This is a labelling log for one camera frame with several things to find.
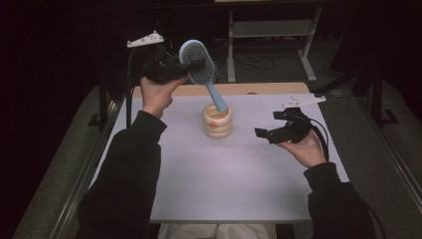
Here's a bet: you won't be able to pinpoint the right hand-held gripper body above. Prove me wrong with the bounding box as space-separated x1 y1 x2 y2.
268 95 327 145

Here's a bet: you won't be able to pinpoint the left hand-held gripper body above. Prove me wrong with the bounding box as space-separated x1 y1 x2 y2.
125 30 191 85

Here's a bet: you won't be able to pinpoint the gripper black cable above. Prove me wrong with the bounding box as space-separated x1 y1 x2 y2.
310 117 330 163
124 46 134 129

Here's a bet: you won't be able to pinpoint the metal floor rail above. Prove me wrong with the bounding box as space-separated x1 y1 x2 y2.
49 98 125 239
359 98 422 208

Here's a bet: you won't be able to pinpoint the blue hairbrush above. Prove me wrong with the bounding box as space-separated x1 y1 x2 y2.
177 38 230 115

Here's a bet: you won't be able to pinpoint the cream ringed holder cup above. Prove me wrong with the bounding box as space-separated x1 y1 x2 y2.
201 103 234 140

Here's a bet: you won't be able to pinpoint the person's right hand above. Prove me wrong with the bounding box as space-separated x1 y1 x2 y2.
276 129 328 169

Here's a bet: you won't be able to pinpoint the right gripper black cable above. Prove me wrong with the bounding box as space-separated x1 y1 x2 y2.
310 117 330 163

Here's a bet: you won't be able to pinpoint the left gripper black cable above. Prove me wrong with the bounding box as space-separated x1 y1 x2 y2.
124 46 134 129

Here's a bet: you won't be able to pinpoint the white metal stand frame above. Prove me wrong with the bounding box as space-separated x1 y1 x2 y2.
226 6 323 84

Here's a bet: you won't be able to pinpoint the black metal stand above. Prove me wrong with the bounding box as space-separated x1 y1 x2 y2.
87 75 117 131
370 63 401 129

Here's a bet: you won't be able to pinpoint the person's left hand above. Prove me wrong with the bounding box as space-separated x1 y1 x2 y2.
139 74 191 120

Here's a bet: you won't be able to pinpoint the person's legs in light trousers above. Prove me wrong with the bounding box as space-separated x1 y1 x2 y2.
156 222 279 239

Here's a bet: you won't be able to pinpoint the wooden table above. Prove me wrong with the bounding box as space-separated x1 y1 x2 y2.
131 82 311 99

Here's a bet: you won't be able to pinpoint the white table board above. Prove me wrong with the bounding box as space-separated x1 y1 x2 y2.
90 93 350 224

